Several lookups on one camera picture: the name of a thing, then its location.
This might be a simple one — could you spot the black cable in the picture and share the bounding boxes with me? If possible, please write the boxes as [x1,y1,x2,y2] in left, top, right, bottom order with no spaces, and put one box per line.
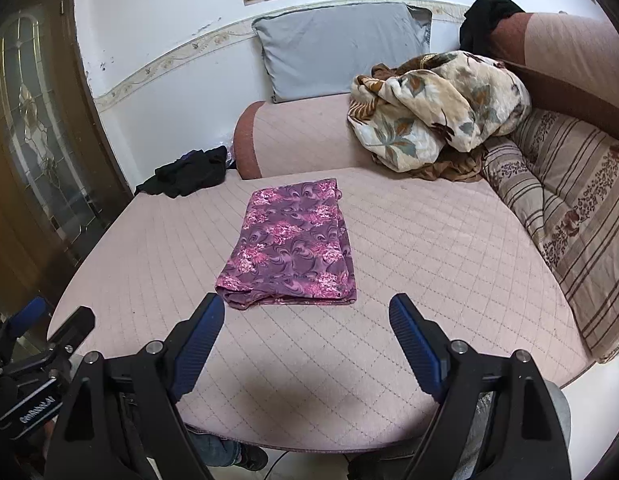
[262,452,291,480]

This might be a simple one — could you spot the striped floral cushion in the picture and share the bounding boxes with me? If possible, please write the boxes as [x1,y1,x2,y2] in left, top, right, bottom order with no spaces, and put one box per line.
[481,107,619,365]

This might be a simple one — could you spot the wooden door with glass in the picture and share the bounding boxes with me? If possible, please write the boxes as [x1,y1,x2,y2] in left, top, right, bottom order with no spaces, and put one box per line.
[0,0,136,313]

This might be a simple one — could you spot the person's left leg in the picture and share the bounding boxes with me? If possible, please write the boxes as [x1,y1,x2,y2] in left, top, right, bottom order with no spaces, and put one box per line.
[186,424,243,467]

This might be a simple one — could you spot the black cloth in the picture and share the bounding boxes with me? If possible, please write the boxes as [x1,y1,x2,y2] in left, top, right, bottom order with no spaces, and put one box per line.
[134,145,229,199]

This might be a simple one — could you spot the person's black shoe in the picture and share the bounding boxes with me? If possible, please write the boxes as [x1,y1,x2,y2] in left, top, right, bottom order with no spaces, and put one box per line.
[238,442,269,472]

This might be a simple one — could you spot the grey pillow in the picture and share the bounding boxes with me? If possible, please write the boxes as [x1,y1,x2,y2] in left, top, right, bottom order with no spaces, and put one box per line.
[251,1,433,105]

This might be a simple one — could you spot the pink purple floral garment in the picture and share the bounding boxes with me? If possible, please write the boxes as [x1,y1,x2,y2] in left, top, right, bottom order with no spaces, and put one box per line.
[214,177,358,310]

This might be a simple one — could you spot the floral beige blanket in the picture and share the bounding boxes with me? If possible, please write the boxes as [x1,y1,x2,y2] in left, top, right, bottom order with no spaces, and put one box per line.
[347,51,533,174]

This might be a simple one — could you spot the pink quilted sofa bed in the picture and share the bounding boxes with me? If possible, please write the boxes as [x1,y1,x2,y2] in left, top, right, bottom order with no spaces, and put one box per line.
[46,10,619,454]

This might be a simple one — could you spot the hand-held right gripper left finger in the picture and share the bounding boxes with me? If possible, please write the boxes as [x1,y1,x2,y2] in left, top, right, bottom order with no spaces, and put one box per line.
[44,292,226,480]

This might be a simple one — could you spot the black garment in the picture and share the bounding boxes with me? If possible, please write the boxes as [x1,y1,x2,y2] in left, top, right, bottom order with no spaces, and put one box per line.
[459,0,527,55]

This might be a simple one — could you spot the brown cloth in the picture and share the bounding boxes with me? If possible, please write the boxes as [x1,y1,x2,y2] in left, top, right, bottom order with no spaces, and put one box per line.
[370,62,486,184]

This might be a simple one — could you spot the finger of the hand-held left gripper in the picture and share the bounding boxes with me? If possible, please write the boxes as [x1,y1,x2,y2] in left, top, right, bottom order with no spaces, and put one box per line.
[3,296,53,342]
[45,306,96,362]

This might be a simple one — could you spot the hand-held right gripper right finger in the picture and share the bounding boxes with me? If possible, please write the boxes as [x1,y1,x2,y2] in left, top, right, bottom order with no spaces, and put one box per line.
[388,293,573,480]

